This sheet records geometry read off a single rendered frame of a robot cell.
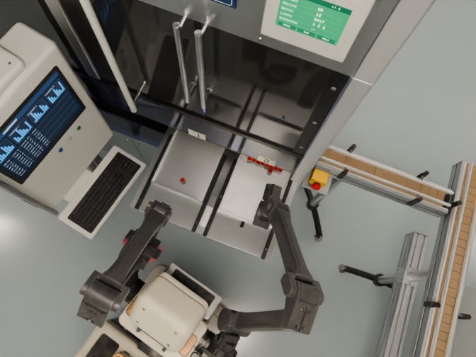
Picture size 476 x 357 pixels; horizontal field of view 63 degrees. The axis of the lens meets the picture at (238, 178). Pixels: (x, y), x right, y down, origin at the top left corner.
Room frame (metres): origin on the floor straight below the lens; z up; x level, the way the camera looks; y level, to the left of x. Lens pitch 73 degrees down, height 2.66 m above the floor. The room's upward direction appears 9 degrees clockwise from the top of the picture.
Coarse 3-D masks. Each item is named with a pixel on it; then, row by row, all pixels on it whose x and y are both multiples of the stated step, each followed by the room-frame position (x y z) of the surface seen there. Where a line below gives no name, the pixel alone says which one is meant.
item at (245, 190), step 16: (240, 160) 0.65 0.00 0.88; (240, 176) 0.56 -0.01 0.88; (256, 176) 0.58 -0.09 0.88; (272, 176) 0.59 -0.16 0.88; (288, 176) 0.59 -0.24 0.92; (240, 192) 0.49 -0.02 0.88; (256, 192) 0.50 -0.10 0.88; (224, 208) 0.40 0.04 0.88; (240, 208) 0.41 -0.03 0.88; (256, 208) 0.42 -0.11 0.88
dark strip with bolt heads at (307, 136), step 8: (336, 72) 0.60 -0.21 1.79; (336, 80) 0.60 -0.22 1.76; (344, 80) 0.59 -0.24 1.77; (328, 88) 0.60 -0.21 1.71; (336, 88) 0.59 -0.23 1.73; (320, 96) 0.60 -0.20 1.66; (328, 96) 0.60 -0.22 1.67; (336, 96) 0.59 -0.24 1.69; (320, 104) 0.60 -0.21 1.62; (328, 104) 0.59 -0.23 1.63; (312, 112) 0.60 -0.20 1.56; (320, 112) 0.60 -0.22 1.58; (328, 112) 0.59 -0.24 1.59; (312, 120) 0.60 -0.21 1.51; (320, 120) 0.59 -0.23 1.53; (304, 128) 0.60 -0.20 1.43; (312, 128) 0.59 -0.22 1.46; (304, 136) 0.60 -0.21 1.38; (312, 136) 0.59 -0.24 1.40; (296, 144) 0.60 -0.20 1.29; (304, 144) 0.59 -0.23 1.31; (296, 152) 0.60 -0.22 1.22; (304, 152) 0.59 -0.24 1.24; (288, 168) 0.59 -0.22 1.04
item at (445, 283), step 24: (456, 168) 0.79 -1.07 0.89; (456, 192) 0.65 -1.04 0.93; (456, 216) 0.53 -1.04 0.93; (456, 240) 0.41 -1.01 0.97; (432, 264) 0.30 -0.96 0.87; (456, 264) 0.31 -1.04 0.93; (432, 288) 0.18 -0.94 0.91; (456, 288) 0.20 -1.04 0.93; (432, 312) 0.08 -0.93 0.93; (456, 312) 0.10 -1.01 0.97; (432, 336) -0.02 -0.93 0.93
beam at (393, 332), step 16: (416, 240) 0.47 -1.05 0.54; (400, 256) 0.38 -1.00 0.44; (416, 256) 0.38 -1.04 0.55; (400, 272) 0.29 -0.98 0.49; (400, 288) 0.20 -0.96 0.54; (400, 304) 0.12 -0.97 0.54; (384, 320) 0.02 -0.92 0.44; (400, 320) 0.03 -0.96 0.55; (384, 336) -0.06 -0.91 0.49; (400, 336) -0.05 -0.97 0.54; (384, 352) -0.14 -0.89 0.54; (400, 352) -0.12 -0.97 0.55
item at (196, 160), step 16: (176, 144) 0.67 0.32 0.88; (192, 144) 0.69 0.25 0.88; (208, 144) 0.70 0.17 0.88; (176, 160) 0.59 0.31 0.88; (192, 160) 0.61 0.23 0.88; (208, 160) 0.62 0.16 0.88; (160, 176) 0.50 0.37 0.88; (176, 176) 0.51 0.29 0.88; (192, 176) 0.52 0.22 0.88; (208, 176) 0.54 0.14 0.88; (176, 192) 0.43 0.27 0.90; (192, 192) 0.45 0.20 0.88
